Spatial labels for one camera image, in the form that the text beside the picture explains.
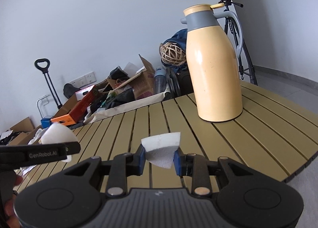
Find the woven rattan ball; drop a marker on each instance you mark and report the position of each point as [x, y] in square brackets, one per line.
[171, 53]

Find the grey blue water bottle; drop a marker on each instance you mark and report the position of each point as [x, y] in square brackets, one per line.
[160, 81]

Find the olive folding camp table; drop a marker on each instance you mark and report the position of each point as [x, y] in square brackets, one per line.
[272, 135]

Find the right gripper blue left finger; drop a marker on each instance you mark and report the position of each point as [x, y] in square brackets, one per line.
[141, 159]

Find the black trolley handle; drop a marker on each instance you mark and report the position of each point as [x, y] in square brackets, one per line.
[43, 64]

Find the white paper cone cup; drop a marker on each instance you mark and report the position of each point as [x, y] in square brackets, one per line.
[57, 134]

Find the cream thermos jug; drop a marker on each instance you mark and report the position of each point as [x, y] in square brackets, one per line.
[212, 63]

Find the orange shoe box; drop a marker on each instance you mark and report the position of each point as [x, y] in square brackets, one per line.
[74, 110]

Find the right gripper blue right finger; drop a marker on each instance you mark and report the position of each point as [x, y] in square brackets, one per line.
[178, 162]

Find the navy blue bag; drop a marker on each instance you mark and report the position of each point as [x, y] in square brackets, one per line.
[180, 38]

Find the white foam wedge piece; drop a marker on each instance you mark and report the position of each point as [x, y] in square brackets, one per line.
[160, 149]

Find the person's left hand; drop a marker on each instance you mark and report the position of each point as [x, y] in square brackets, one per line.
[8, 195]

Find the open brown cardboard box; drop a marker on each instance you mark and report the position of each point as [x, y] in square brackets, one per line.
[142, 82]

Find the white metal frame chair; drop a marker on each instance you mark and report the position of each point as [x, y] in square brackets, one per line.
[46, 107]

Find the large cardboard boxes left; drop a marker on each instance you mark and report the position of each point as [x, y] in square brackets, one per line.
[19, 134]

